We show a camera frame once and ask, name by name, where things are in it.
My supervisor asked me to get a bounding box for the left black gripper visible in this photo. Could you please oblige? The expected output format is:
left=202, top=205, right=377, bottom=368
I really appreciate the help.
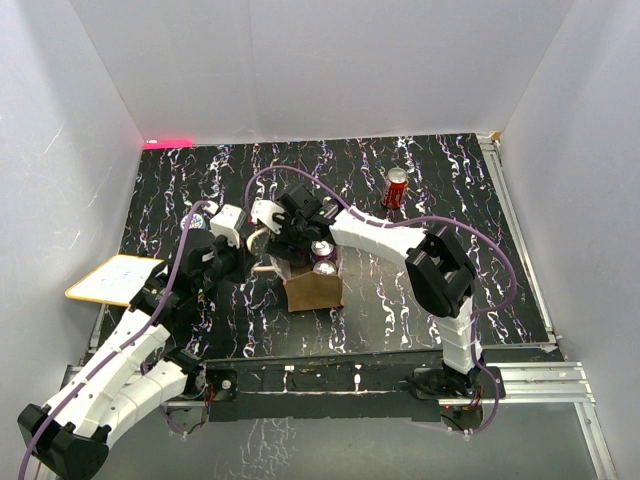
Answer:
left=193, top=231, right=257, bottom=293

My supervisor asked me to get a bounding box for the brown canvas tote bag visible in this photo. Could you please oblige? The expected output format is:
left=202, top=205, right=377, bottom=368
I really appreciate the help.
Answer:
left=245, top=225, right=345, bottom=314

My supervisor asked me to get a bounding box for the red coke can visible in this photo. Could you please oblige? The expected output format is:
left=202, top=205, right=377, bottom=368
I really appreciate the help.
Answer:
left=381, top=167, right=409, bottom=210
left=313, top=260, right=338, bottom=275

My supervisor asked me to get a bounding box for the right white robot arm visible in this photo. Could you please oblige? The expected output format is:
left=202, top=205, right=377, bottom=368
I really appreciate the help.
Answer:
left=251, top=184, right=482, bottom=397

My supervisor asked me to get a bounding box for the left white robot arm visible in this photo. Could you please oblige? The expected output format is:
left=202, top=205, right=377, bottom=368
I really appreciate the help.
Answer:
left=17, top=229, right=255, bottom=479

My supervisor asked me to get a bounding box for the pink tape strip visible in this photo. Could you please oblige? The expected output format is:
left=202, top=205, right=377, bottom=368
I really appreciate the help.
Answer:
left=143, top=139, right=193, bottom=150

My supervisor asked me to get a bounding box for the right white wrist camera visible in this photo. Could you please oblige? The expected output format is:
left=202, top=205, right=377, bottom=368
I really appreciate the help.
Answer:
left=250, top=199, right=286, bottom=235

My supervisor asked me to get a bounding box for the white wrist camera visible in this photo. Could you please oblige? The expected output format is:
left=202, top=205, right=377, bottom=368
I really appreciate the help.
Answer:
left=250, top=199, right=286, bottom=235
left=209, top=204, right=247, bottom=248

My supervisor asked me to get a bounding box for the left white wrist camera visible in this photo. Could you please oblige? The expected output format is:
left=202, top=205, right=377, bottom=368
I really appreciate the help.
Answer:
left=209, top=204, right=247, bottom=248

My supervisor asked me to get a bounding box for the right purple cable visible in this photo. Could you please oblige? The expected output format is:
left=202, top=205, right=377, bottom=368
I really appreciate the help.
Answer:
left=243, top=165, right=519, bottom=436

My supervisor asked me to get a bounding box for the purple cable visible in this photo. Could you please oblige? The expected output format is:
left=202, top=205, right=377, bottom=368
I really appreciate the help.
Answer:
left=243, top=165, right=519, bottom=436
left=17, top=199, right=216, bottom=480

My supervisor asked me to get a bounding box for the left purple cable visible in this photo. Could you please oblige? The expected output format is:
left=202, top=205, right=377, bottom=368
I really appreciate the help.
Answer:
left=17, top=199, right=216, bottom=480

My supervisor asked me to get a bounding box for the small whiteboard yellow frame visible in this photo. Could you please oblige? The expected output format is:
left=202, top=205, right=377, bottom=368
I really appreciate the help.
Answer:
left=65, top=254, right=162, bottom=307

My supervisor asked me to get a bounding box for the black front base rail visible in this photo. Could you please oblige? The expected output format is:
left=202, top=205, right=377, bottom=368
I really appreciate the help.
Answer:
left=206, top=350, right=505, bottom=428

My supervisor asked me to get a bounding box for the aluminium frame rail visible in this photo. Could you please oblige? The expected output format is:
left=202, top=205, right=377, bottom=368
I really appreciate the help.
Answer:
left=478, top=135, right=618, bottom=479

